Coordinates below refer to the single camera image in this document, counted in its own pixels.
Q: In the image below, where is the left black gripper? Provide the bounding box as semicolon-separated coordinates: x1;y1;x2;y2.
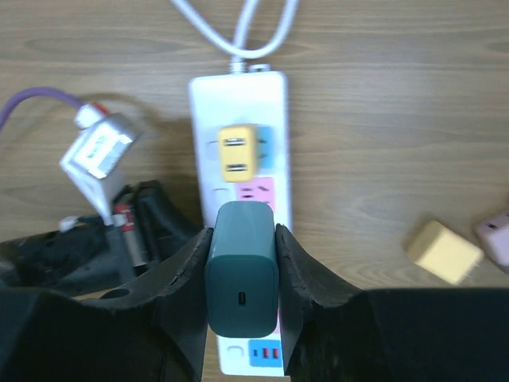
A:
1;180;199;296

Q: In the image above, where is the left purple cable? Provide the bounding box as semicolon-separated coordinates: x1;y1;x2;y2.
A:
0;86;84;134

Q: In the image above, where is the yellow two-port charger plug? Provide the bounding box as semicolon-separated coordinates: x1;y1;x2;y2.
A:
217;124;258;183

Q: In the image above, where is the teal charger plug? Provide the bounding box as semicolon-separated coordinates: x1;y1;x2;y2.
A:
204;201;279;338

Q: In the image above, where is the white power strip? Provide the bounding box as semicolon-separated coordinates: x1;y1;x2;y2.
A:
188;69;293;377

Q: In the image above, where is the white power strip cord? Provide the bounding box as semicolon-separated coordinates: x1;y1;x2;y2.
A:
170;0;300;75

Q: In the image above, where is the brown pink charger plug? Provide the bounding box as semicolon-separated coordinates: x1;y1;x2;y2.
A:
474;209;508;274

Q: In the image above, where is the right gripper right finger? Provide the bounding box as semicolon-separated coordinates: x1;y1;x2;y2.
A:
275;225;508;381

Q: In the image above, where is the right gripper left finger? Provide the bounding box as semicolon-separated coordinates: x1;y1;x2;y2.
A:
1;228;212;381

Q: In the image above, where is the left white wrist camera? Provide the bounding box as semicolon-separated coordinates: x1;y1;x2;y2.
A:
60;103;140;226

